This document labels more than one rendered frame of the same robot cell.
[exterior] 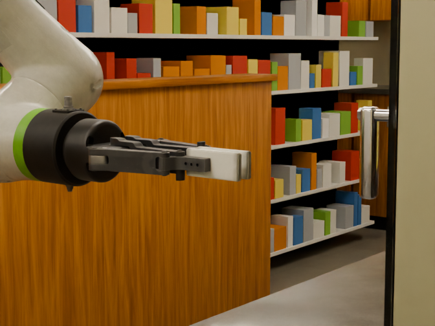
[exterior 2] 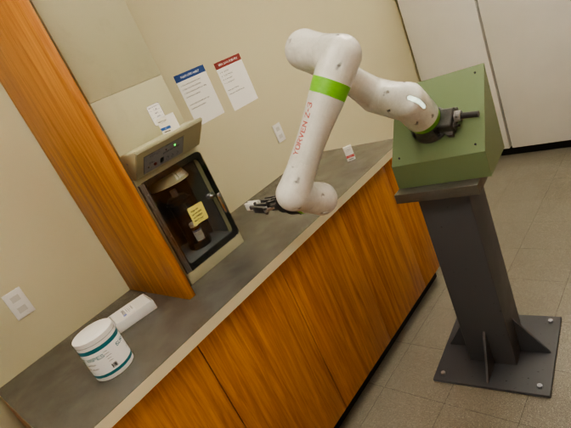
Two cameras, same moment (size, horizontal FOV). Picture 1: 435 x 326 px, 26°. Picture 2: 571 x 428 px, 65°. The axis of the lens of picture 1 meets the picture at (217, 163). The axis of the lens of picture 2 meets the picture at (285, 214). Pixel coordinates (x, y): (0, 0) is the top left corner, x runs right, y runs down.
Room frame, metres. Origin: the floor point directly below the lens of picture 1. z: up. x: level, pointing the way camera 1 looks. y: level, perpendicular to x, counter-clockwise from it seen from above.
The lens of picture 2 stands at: (2.61, 0.44, 1.64)
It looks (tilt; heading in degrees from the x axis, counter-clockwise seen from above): 20 degrees down; 192
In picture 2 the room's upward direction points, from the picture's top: 24 degrees counter-clockwise
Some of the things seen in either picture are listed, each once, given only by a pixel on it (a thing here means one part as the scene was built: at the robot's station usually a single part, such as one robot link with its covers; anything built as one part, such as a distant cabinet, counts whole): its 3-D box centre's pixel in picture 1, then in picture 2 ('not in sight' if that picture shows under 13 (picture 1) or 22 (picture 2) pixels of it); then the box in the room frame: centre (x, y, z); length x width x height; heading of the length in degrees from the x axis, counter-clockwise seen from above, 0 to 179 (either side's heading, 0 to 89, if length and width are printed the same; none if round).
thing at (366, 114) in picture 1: (384, 151); (218, 202); (0.90, -0.16, 1.17); 0.05 x 0.03 x 0.10; 53
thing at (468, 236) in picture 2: not in sight; (474, 272); (0.86, 0.73, 0.45); 0.48 x 0.48 x 0.90; 59
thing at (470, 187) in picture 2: not in sight; (445, 176); (0.86, 0.73, 0.92); 0.32 x 0.32 x 0.04; 59
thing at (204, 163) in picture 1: (183, 163); not in sight; (1.00, 0.04, 1.14); 0.05 x 0.03 x 0.01; 53
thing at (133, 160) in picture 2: not in sight; (168, 148); (0.99, -0.21, 1.46); 0.32 x 0.11 x 0.10; 143
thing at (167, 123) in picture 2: not in sight; (167, 123); (0.95, -0.18, 1.54); 0.05 x 0.05 x 0.06; 72
